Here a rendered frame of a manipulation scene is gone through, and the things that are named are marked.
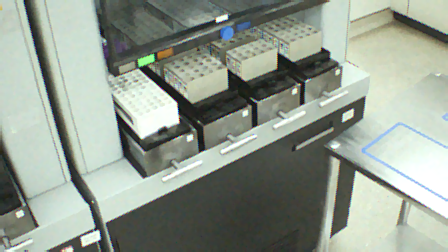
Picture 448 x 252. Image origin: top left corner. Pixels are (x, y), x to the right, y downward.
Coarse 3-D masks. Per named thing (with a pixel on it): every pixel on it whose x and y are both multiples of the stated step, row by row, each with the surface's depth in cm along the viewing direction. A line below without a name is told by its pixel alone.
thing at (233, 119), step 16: (176, 96) 126; (192, 112) 121; (208, 112) 119; (224, 112) 119; (240, 112) 121; (208, 128) 118; (224, 128) 121; (240, 128) 124; (208, 144) 120; (240, 144) 120
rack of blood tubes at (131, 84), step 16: (112, 80) 124; (128, 80) 123; (144, 80) 123; (112, 96) 119; (128, 96) 117; (144, 96) 118; (160, 96) 117; (128, 112) 113; (144, 112) 113; (160, 112) 112; (176, 112) 115; (144, 128) 112
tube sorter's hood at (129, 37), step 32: (128, 0) 99; (160, 0) 103; (192, 0) 108; (224, 0) 113; (256, 0) 118; (288, 0) 124; (320, 0) 129; (128, 32) 103; (160, 32) 107; (192, 32) 112
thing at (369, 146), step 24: (432, 72) 129; (408, 96) 120; (432, 96) 120; (360, 120) 114; (384, 120) 113; (408, 120) 113; (432, 120) 112; (336, 144) 107; (360, 144) 107; (384, 144) 106; (408, 144) 106; (432, 144) 105; (336, 168) 110; (360, 168) 102; (384, 168) 100; (408, 168) 100; (432, 168) 99; (408, 192) 94; (432, 192) 94; (432, 216) 91; (384, 240) 154; (408, 240) 153; (432, 240) 152
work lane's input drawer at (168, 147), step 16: (128, 128) 116; (160, 128) 114; (176, 128) 115; (192, 128) 117; (128, 144) 117; (144, 144) 111; (160, 144) 112; (176, 144) 114; (192, 144) 117; (144, 160) 111; (160, 160) 114; (176, 160) 117; (176, 176) 113
